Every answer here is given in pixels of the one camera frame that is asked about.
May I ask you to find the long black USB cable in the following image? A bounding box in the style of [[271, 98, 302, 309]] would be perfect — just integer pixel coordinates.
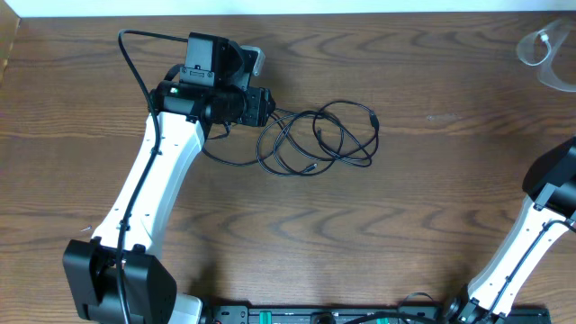
[[201, 107, 347, 177]]

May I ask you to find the short black USB cable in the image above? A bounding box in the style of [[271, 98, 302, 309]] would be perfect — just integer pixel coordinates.
[[311, 99, 381, 168]]

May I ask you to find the white USB cable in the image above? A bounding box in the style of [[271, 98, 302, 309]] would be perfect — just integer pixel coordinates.
[[515, 17, 576, 94]]

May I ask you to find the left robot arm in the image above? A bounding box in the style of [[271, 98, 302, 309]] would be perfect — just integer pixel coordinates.
[[63, 32, 275, 323]]

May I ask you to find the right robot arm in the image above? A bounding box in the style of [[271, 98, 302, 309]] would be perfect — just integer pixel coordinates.
[[440, 138, 575, 323]]

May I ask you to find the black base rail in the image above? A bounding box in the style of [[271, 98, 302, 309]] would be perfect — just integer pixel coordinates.
[[197, 292, 552, 324]]

